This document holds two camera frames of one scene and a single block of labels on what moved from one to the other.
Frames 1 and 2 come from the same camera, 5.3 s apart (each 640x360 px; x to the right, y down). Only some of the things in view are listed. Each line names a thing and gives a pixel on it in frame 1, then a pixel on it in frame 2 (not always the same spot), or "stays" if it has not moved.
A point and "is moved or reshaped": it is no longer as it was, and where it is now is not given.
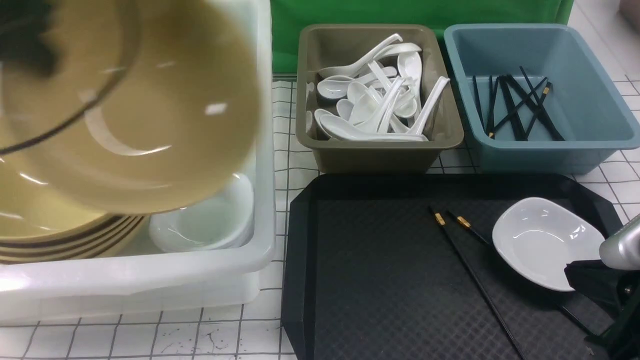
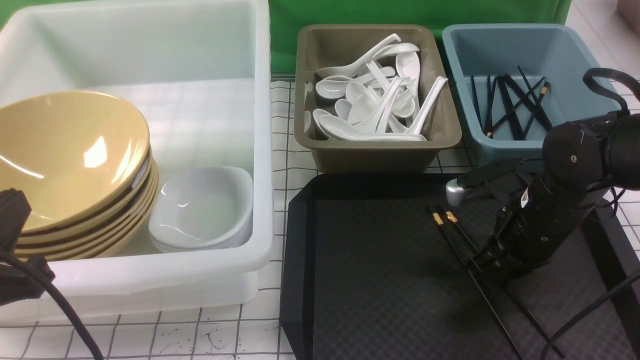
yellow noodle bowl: x=150 y=107 is moved or reshaped
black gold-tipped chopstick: x=440 y=221 stays
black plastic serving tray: x=405 y=266 stays
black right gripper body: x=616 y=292 → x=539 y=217
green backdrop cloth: x=288 y=17 stays
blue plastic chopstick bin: x=537 y=100 stays
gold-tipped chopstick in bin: x=545 y=92 stays
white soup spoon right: x=416 y=128 stays
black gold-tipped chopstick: x=464 y=222 → x=451 y=218
